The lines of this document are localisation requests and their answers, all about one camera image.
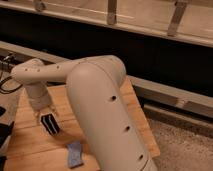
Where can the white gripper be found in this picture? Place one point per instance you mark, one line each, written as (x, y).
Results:
(39, 99)

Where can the black white striped eraser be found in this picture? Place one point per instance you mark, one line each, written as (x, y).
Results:
(50, 124)

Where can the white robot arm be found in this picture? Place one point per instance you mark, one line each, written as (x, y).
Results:
(93, 89)

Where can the wooden table board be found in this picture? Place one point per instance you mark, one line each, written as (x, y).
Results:
(31, 148)

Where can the blue sponge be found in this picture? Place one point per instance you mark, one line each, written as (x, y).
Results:
(74, 154)

